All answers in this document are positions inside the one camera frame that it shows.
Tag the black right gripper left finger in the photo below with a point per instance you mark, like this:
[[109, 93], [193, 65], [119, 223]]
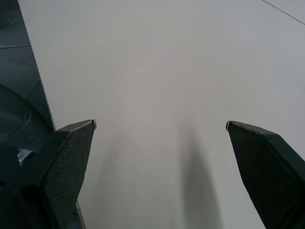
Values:
[[59, 171]]

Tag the dark rounded robot body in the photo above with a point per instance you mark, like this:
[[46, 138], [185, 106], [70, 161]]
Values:
[[16, 124]]

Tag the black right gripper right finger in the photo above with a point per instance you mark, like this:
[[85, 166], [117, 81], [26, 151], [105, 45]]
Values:
[[267, 171]]

